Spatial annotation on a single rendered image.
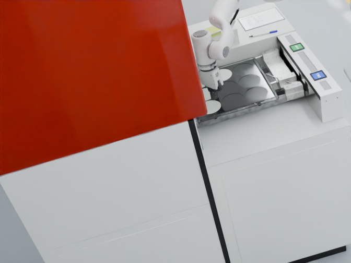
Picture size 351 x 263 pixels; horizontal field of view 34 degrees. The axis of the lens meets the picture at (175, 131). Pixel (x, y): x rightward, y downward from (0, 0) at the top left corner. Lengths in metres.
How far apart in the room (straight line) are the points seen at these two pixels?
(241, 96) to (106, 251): 0.89
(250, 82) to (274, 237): 0.73
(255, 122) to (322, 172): 0.36
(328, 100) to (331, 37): 2.25
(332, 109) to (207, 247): 0.77
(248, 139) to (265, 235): 0.51
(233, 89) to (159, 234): 0.77
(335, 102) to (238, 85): 0.46
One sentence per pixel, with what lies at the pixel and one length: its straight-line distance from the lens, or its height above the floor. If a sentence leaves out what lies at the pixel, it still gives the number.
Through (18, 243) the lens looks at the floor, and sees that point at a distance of 3.64.
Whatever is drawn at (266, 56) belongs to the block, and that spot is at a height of 0.90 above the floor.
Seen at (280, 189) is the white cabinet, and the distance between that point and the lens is 2.57.
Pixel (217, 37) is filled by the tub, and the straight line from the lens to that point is 2.86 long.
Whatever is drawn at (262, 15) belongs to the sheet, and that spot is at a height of 0.97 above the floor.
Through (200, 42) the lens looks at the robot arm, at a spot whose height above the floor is 1.22.
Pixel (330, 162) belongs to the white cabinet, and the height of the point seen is 0.65.
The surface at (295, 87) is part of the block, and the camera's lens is 2.58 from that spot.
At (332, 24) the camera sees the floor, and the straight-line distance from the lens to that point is 4.84.
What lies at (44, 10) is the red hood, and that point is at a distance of 1.73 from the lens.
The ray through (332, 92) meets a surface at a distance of 2.43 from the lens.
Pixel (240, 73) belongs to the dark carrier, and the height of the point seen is 0.90.
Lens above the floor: 2.39
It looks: 37 degrees down
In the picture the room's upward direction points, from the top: 16 degrees counter-clockwise
